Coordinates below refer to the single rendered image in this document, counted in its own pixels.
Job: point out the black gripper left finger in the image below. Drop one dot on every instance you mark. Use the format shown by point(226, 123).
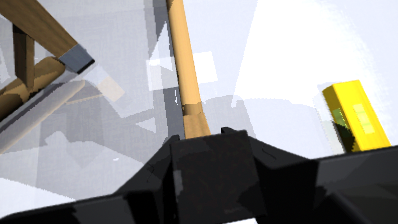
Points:
point(148, 197)

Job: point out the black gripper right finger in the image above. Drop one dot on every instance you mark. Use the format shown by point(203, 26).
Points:
point(296, 188)

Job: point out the long scraper with wooden handle and dark grey blade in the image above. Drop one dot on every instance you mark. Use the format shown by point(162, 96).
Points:
point(215, 176)

